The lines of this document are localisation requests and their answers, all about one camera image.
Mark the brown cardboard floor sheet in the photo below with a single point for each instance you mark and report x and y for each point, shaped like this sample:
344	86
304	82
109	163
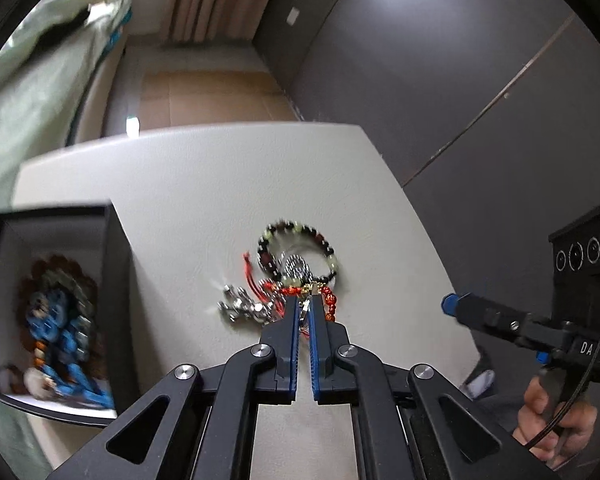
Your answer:
208	97

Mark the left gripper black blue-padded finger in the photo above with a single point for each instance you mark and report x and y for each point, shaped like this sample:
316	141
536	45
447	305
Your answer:
410	424
197	424

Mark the blue flower jewelry piece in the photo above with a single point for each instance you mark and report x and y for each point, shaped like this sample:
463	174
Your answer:
61	352

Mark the white wall switch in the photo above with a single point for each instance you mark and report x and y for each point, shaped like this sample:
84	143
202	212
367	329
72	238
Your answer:
292	16

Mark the dark grey wardrobe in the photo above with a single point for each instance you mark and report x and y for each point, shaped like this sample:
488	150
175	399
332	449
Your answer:
487	113

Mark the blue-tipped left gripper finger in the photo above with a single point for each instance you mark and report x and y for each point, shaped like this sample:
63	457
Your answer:
484	315

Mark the green bed sheet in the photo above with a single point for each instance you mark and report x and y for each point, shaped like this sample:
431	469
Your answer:
45	68

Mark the black jewelry box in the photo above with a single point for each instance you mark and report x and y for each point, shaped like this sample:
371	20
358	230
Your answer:
84	249

